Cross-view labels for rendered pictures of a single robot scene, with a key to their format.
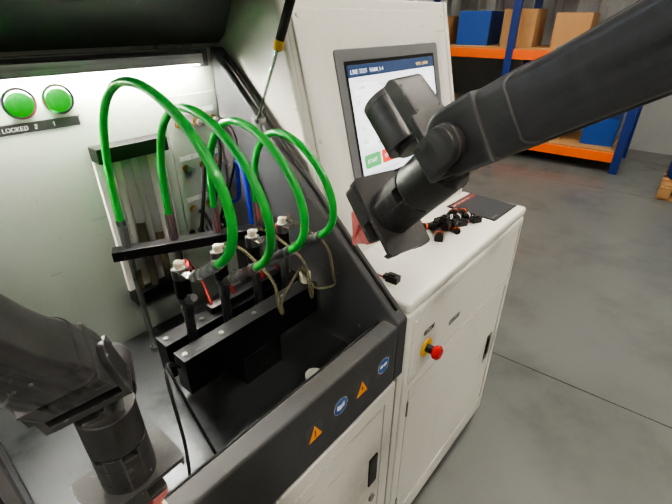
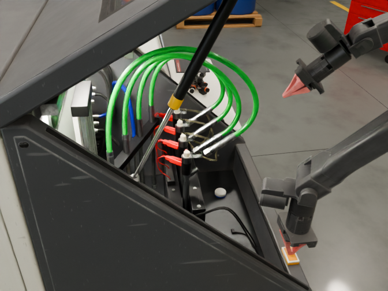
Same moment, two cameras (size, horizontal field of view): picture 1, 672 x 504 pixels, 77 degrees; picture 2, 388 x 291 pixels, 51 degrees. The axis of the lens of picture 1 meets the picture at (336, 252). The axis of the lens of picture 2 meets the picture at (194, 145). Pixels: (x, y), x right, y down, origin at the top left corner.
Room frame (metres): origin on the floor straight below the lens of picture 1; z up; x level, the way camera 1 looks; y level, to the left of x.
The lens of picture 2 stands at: (0.04, 0.93, 1.75)
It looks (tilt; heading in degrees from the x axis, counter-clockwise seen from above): 34 degrees down; 310
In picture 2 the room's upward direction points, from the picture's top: 2 degrees clockwise
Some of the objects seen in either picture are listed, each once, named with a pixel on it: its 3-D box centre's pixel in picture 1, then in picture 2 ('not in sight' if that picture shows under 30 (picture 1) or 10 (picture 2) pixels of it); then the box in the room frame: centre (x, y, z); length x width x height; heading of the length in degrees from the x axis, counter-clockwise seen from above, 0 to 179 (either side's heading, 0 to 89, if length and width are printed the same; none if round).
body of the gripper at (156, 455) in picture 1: (125, 459); (298, 220); (0.30, 0.23, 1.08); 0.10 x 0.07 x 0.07; 140
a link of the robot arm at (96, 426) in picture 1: (110, 417); (301, 200); (0.30, 0.24, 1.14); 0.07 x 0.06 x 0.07; 28
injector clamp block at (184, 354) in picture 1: (247, 334); (181, 190); (0.71, 0.19, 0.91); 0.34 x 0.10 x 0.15; 139
